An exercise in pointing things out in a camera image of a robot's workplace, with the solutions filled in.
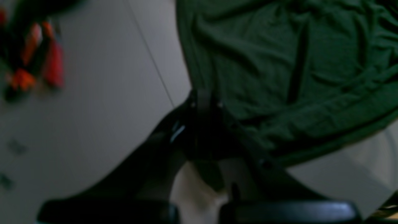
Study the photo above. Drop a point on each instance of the dark green long-sleeve t-shirt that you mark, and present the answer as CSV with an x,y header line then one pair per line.
x,y
304,77

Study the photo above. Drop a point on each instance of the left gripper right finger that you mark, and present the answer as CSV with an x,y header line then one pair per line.
x,y
261,190

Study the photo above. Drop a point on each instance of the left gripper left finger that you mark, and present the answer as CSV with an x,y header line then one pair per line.
x,y
138,190

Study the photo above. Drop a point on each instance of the orange black utility knife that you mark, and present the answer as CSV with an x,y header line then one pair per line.
x,y
22,62

